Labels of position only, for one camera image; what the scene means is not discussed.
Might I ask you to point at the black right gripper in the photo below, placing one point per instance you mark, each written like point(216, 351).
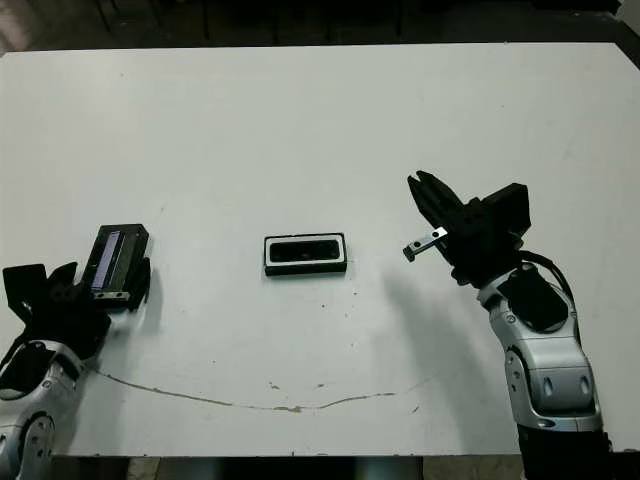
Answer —
point(475, 250)

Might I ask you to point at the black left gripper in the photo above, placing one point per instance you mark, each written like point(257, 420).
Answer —
point(70, 320)

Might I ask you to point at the black box lid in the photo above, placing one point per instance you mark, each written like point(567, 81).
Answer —
point(125, 255)

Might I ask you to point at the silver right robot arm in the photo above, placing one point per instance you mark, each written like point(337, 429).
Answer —
point(550, 370)

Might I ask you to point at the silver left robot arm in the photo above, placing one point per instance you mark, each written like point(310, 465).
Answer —
point(35, 400)

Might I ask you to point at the black box with white insert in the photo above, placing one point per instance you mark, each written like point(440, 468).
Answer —
point(270, 271)

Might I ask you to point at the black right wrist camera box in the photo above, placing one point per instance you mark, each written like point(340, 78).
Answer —
point(507, 210)

